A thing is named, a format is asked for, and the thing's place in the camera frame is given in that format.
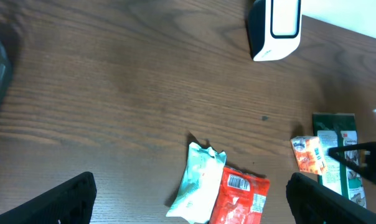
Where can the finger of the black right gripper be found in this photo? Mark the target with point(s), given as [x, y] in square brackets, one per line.
[366, 155]

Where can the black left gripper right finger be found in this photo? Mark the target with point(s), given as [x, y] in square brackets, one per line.
[311, 202]

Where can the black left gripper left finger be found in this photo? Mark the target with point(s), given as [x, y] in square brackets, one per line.
[70, 202]

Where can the small orange box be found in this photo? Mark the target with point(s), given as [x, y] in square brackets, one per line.
[309, 154]

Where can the green product pouch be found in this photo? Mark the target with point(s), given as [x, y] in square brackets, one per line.
[338, 130]

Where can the orange snack packet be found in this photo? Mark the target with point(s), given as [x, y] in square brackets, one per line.
[241, 198]

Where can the mint green wipes pack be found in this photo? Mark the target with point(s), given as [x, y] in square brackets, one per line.
[199, 185]

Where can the white barcode scanner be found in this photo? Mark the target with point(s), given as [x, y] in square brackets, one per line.
[274, 29]

